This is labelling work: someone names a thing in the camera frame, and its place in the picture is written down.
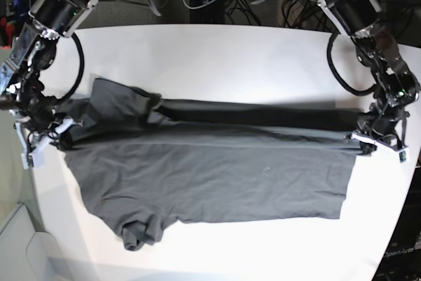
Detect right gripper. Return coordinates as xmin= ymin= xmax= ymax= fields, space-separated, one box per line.
xmin=13 ymin=116 xmax=83 ymax=170

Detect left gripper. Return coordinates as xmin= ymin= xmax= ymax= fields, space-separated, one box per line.
xmin=350 ymin=113 xmax=410 ymax=163

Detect dark grey t-shirt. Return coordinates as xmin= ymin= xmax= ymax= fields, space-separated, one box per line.
xmin=58 ymin=79 xmax=366 ymax=251

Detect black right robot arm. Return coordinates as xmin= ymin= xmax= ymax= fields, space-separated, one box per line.
xmin=1 ymin=0 xmax=107 ymax=170

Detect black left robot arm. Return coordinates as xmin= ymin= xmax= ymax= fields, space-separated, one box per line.
xmin=315 ymin=0 xmax=420 ymax=162

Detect red and black clamp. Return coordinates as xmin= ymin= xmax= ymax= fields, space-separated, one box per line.
xmin=1 ymin=16 xmax=15 ymax=49

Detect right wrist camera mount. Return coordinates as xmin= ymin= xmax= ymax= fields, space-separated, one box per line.
xmin=13 ymin=116 xmax=83 ymax=170

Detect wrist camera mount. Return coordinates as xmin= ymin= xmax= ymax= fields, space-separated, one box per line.
xmin=13 ymin=116 xmax=83 ymax=170
xmin=350 ymin=109 xmax=410 ymax=164

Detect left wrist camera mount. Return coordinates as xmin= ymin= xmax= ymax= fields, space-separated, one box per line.
xmin=350 ymin=109 xmax=410 ymax=164

